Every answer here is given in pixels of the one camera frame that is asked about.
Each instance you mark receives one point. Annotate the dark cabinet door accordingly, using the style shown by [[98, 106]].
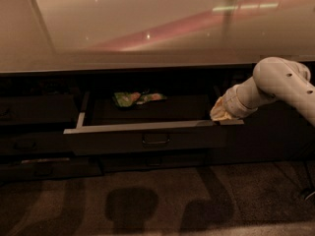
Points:
[[276, 132]]

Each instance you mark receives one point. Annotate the green snack bag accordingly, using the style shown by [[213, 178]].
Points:
[[128, 99]]

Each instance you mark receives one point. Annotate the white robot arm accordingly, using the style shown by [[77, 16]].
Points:
[[273, 79]]

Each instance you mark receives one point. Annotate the dark drawer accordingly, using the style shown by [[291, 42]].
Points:
[[145, 162], [28, 170], [178, 122], [43, 109], [33, 143]]

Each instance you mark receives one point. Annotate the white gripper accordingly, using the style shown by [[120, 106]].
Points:
[[231, 101]]

